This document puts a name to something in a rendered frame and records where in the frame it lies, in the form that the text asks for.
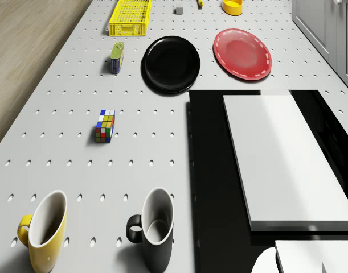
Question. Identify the yellow bowl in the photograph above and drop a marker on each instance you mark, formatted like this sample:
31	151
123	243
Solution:
232	9

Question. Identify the black stove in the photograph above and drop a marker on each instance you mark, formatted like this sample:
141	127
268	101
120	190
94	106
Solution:
213	170

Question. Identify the puzzle cube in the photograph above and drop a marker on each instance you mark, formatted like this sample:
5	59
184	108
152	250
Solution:
105	126

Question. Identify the black plate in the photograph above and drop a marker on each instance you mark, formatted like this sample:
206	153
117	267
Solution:
171	65

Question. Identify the flat-sided can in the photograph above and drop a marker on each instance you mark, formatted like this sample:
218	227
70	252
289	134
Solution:
116	55

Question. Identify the red plate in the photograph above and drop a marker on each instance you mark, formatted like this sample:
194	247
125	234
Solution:
242	54

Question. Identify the yellow basket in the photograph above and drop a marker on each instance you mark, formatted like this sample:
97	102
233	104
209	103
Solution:
127	30

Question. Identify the black mug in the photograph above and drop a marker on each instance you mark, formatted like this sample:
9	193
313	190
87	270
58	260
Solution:
158	256

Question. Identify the grey cube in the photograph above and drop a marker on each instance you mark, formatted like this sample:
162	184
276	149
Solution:
178	10

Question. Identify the banana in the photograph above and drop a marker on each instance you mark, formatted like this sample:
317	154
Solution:
200	3

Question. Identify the yellow mug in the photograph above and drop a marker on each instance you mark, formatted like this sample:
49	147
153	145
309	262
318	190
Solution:
45	256

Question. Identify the white cabinet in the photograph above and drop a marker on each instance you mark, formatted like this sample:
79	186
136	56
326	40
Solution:
313	22

